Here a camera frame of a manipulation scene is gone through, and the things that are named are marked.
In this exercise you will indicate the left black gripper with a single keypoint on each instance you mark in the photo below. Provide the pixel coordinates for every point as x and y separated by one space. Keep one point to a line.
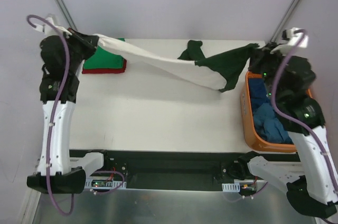
83 40

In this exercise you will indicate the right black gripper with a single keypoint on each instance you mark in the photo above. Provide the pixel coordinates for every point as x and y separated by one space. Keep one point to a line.
260 56

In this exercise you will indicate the white green sleeved t shirt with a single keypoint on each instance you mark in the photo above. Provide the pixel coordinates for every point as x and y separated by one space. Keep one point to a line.
219 72

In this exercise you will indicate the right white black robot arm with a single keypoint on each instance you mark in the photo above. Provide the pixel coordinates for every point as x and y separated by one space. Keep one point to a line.
287 80

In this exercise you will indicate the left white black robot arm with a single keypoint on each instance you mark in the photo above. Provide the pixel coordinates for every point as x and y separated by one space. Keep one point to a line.
58 94

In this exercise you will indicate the blue t shirts pile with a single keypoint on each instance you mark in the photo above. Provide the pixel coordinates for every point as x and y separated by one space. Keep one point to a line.
265 121

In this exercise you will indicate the folded green t shirt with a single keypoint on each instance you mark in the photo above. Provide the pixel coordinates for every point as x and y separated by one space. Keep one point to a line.
103 59

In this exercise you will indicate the folded red t shirt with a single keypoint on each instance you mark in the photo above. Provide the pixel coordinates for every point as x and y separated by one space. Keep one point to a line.
105 70

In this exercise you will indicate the orange plastic tub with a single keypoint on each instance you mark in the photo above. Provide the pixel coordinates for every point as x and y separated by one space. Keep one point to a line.
252 139

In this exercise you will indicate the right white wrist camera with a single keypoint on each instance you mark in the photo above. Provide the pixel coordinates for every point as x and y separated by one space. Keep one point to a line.
293 36

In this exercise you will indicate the right aluminium frame post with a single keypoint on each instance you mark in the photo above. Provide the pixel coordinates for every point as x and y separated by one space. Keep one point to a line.
285 19

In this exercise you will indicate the right white cable duct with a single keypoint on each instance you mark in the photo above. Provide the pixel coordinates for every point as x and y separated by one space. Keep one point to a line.
231 187

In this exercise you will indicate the white cable duct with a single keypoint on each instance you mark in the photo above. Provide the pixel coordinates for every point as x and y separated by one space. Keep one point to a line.
231 187
99 184

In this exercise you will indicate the left white cable duct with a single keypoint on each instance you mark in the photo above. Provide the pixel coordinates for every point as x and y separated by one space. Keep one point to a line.
99 184

